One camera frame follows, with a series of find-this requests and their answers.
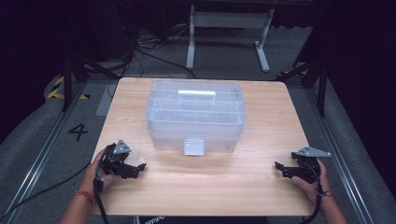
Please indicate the person's right hand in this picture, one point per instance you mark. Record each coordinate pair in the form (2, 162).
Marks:
(314, 189)

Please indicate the yellow and black floor tape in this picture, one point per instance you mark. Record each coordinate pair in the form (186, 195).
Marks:
(56, 90)

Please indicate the black tripod stand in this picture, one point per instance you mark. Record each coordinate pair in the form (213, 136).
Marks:
(322, 87)
(70, 77)

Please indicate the clear plastic storage box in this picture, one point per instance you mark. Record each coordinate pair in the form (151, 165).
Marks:
(196, 124)

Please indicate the white metal table frame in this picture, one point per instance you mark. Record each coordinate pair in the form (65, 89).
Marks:
(230, 20)

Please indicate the person's left hand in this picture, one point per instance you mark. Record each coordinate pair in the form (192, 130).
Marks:
(91, 174)

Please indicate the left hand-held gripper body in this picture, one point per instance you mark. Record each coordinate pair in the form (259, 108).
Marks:
(115, 155)

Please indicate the metal floor rail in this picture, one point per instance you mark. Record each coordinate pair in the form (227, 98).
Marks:
(342, 155)
(46, 152)

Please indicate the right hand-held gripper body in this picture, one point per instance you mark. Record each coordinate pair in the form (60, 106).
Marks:
(308, 165)

